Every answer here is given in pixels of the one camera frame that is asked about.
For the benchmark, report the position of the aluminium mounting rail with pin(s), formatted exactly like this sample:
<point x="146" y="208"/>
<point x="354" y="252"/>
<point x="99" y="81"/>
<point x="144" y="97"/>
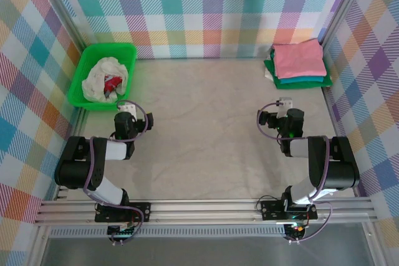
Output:
<point x="202" y="211"/>

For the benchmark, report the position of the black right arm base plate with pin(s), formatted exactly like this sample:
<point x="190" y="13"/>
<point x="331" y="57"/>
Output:
<point x="271" y="210"/>

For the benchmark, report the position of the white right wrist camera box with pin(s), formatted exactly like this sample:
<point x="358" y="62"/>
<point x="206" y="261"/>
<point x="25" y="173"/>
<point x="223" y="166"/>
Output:
<point x="285" y="103"/>

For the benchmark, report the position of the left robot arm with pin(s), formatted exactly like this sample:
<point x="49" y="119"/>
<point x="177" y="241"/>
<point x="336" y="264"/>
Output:
<point x="74" y="169"/>

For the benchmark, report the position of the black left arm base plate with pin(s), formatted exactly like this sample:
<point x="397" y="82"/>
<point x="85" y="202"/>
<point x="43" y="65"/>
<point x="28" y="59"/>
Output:
<point x="141" y="211"/>

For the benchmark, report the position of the aluminium frame post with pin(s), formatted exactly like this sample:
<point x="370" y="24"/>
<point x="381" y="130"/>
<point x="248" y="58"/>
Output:
<point x="67" y="13"/>
<point x="343" y="7"/>

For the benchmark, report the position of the white folded cloth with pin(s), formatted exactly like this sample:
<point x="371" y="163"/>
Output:
<point x="267" y="74"/>

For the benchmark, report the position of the teal folded t-shirt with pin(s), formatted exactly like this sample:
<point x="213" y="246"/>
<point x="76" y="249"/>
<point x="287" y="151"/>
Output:
<point x="296" y="80"/>

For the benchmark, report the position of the white t-shirt with red print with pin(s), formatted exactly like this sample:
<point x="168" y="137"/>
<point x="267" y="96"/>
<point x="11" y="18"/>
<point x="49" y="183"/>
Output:
<point x="93" y="83"/>

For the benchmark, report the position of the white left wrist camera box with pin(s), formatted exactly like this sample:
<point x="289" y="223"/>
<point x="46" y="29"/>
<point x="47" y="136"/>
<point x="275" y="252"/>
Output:
<point x="128" y="109"/>

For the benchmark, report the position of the pink folded t-shirt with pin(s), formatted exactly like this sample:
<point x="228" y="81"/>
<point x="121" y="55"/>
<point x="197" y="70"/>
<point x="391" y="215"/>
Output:
<point x="299" y="58"/>

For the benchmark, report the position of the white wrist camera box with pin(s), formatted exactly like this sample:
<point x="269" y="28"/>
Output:
<point x="285" y="103"/>
<point x="128" y="109"/>

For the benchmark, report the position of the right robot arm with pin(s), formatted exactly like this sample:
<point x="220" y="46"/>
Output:
<point x="341" y="169"/>

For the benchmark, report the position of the green plastic basket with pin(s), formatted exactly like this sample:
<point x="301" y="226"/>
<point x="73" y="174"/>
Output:
<point x="81" y="60"/>

